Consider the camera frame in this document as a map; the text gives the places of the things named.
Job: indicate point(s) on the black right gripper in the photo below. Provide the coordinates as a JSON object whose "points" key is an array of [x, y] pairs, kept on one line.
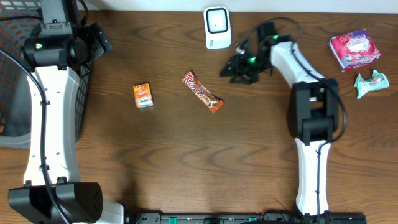
{"points": [[236, 63]]}

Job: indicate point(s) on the orange red snack bar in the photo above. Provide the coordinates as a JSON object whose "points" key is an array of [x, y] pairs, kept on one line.
{"points": [[201, 92]]}

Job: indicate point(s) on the small orange box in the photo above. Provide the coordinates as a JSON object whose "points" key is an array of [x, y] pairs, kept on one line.
{"points": [[143, 95]]}

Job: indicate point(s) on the purple snack packet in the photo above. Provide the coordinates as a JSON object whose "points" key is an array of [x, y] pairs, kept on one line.
{"points": [[354, 49]]}

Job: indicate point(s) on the teal snack wrapper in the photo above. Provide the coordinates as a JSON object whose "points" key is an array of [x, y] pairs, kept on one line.
{"points": [[378, 81]]}

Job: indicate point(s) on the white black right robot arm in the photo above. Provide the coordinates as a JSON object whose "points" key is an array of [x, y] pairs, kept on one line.
{"points": [[313, 112]]}

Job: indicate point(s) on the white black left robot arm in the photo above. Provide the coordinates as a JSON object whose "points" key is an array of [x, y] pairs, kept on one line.
{"points": [[55, 57]]}

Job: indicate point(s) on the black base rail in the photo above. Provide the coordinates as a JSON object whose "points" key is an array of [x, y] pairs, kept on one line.
{"points": [[272, 217]]}

